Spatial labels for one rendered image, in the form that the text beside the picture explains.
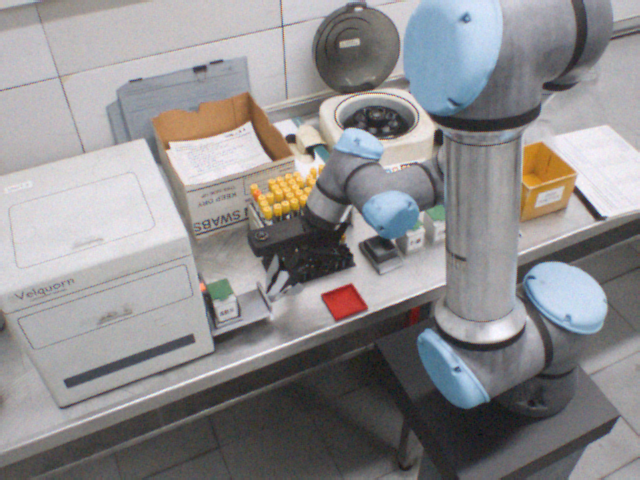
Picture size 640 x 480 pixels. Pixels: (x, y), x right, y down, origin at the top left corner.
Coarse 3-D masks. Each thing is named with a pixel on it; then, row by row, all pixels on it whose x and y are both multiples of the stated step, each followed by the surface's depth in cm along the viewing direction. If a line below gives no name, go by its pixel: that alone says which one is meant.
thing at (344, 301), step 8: (336, 288) 122; (344, 288) 123; (352, 288) 123; (328, 296) 122; (336, 296) 122; (344, 296) 122; (352, 296) 122; (360, 296) 121; (328, 304) 119; (336, 304) 120; (344, 304) 120; (352, 304) 120; (360, 304) 120; (336, 312) 119; (344, 312) 119; (352, 312) 118; (336, 320) 117
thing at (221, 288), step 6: (216, 282) 110; (222, 282) 110; (228, 282) 110; (210, 288) 109; (216, 288) 109; (222, 288) 109; (228, 288) 109; (210, 294) 108; (216, 294) 108; (222, 294) 108; (228, 294) 109
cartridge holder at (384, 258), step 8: (368, 240) 128; (376, 240) 129; (384, 240) 130; (360, 248) 131; (368, 248) 127; (376, 248) 129; (384, 248) 129; (392, 248) 128; (368, 256) 128; (376, 256) 125; (384, 256) 125; (392, 256) 127; (376, 264) 126; (384, 264) 126; (392, 264) 126; (400, 264) 127
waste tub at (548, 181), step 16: (528, 144) 140; (544, 144) 141; (528, 160) 144; (544, 160) 142; (560, 160) 137; (528, 176) 147; (544, 176) 144; (560, 176) 138; (576, 176) 133; (528, 192) 130; (544, 192) 132; (560, 192) 135; (528, 208) 134; (544, 208) 136; (560, 208) 139
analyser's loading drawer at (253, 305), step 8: (256, 288) 118; (240, 296) 117; (248, 296) 117; (256, 296) 117; (264, 296) 114; (208, 304) 112; (240, 304) 115; (248, 304) 115; (256, 304) 115; (264, 304) 115; (208, 312) 114; (240, 312) 111; (248, 312) 114; (256, 312) 114; (264, 312) 114; (272, 312) 114; (216, 320) 109; (232, 320) 111; (240, 320) 112; (248, 320) 113; (256, 320) 114; (216, 328) 111; (224, 328) 111; (232, 328) 112
